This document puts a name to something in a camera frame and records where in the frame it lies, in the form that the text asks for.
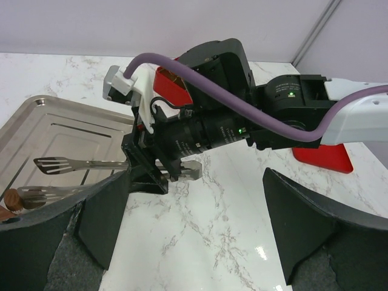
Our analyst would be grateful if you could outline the stainless steel tongs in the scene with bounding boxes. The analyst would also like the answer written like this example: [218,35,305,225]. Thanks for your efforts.
[16,156,202,210]

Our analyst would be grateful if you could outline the stainless steel tray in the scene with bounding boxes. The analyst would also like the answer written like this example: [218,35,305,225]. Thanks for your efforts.
[1,95,133,192]

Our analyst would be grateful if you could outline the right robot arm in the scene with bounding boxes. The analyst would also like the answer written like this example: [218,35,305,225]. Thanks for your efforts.
[109,38,387,195]

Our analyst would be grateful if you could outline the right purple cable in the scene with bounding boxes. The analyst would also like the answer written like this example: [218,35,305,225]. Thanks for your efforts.
[124,52,388,143]

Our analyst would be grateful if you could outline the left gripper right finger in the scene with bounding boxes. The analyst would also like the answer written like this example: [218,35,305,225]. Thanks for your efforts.
[263,168,387,290]

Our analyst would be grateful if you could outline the brown round chocolate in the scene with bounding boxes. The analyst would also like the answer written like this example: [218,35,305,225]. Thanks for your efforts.
[4,189,24,212]

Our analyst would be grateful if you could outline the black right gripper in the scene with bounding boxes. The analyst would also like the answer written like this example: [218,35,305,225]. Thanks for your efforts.
[122,38,253,194]

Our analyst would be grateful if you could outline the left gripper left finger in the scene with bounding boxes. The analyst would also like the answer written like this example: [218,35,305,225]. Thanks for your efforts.
[1,172,128,290]

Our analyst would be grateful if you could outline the red box lid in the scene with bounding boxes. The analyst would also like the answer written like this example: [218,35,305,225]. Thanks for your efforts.
[292,144,353,174]

